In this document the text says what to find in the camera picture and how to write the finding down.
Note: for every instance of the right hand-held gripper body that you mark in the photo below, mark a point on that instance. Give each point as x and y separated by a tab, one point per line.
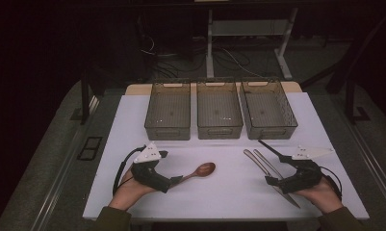
304	174

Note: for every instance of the black metal stand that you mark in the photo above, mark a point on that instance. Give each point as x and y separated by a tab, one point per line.
350	96

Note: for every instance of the person's left hand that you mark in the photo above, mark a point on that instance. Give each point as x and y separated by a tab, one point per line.
129	192

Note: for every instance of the silver metal knife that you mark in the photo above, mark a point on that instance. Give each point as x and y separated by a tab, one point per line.
256	162

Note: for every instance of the metal floor rail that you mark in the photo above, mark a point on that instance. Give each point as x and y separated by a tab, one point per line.
57	189
373	166

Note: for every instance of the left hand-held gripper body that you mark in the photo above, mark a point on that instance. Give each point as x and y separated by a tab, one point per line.
149	176

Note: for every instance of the brown wooden spoon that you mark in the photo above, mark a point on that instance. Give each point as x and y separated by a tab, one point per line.
205	169

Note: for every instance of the black floor socket frame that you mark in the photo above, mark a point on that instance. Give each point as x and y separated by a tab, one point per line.
90	148

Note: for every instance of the translucent grey plastic bin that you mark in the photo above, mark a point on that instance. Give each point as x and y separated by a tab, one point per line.
168	112
218	112
267	109

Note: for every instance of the white metal desk frame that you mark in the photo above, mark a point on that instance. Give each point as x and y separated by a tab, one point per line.
210	48

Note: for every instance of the person's right hand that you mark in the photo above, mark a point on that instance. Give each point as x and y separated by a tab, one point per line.
323	197

